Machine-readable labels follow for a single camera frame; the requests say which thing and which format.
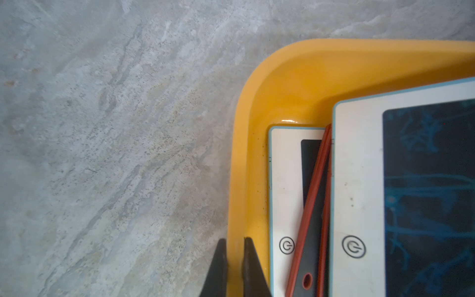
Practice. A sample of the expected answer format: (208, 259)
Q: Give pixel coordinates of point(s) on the yellow plastic storage box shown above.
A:
(299, 85)

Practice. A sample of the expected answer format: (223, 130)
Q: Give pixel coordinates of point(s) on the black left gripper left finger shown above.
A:
(216, 279)

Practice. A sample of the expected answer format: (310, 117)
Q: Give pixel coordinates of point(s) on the white blue writing tablet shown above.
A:
(286, 197)
(403, 193)

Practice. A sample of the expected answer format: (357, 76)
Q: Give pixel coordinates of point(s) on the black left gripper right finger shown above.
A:
(254, 282)

